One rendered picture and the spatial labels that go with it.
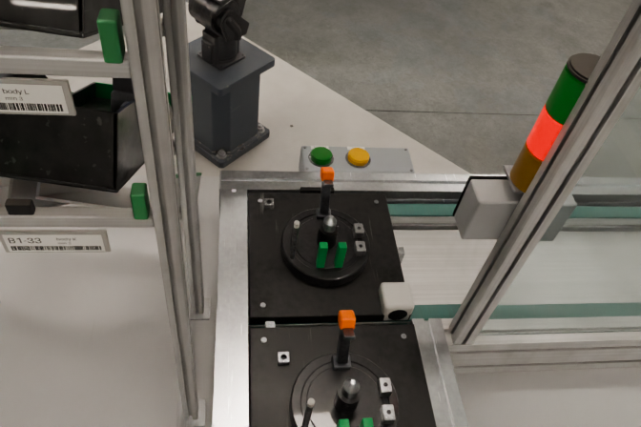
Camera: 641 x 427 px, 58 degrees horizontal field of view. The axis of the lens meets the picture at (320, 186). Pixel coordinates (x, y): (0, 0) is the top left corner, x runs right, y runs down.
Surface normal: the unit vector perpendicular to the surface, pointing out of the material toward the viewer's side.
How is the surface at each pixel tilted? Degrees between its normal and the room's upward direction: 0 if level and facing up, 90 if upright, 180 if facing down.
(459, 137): 0
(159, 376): 0
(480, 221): 90
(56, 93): 90
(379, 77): 0
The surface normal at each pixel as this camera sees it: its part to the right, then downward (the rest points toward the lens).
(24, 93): 0.09, 0.74
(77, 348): 0.11, -0.67
